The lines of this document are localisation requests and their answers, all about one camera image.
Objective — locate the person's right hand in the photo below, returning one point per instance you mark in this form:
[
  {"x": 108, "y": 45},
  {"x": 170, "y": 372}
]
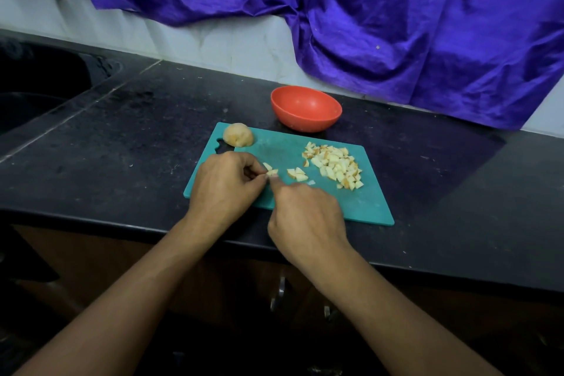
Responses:
[{"x": 308, "y": 226}]

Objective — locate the person's left hand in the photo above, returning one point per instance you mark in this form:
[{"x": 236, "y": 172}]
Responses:
[{"x": 225, "y": 193}]

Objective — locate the brown potato half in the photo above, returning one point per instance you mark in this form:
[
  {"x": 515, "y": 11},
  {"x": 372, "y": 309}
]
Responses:
[{"x": 238, "y": 134}]

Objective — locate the pile of diced apple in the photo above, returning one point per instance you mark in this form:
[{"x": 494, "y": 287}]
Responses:
[{"x": 333, "y": 165}]

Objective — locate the teal plastic cutting board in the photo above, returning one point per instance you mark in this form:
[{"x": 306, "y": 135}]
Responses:
[{"x": 375, "y": 204}]

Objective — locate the orange bowl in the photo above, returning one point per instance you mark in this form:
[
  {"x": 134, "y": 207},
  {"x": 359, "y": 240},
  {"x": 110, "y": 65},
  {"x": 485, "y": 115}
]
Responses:
[{"x": 306, "y": 108}]

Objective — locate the person's left forearm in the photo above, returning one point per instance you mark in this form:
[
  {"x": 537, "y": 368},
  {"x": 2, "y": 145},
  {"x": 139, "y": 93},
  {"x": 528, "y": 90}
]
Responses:
[{"x": 114, "y": 318}]

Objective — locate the person's right forearm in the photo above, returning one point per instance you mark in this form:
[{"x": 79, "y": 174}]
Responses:
[{"x": 405, "y": 327}]

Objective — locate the dark kitchen sink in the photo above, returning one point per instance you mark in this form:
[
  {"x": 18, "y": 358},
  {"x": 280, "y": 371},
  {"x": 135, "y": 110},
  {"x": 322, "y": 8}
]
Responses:
[{"x": 40, "y": 89}]

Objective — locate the purple cloth curtain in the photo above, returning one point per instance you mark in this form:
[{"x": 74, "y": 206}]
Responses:
[{"x": 432, "y": 19}]

